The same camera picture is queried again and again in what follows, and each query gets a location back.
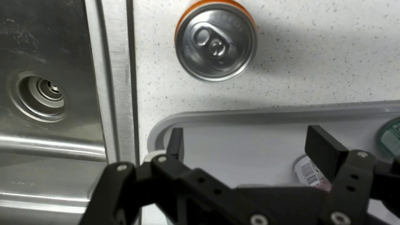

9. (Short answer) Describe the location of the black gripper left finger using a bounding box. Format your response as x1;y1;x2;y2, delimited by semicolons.
79;126;268;225

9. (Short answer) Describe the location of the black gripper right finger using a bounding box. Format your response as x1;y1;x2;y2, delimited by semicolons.
305;123;400;225

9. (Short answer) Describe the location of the silver soda can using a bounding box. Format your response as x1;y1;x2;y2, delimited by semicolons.
293;153;335;192

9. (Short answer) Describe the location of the green soda can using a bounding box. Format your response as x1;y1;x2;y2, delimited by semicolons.
375;116;400;160

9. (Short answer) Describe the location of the orange soda can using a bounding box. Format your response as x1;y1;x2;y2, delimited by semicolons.
174;0;259;82

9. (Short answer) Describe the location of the grey plastic tray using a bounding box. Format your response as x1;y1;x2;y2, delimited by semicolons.
147;98;400;225

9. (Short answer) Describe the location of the stainless steel double sink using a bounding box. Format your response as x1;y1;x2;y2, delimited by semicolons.
0;0;140;225

